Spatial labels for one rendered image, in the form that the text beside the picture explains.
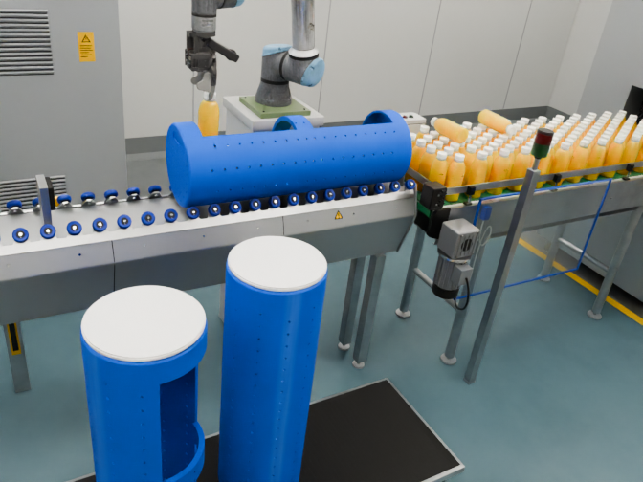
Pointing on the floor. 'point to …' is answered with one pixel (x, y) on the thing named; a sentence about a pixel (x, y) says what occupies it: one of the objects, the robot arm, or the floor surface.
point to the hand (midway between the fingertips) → (210, 94)
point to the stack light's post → (502, 272)
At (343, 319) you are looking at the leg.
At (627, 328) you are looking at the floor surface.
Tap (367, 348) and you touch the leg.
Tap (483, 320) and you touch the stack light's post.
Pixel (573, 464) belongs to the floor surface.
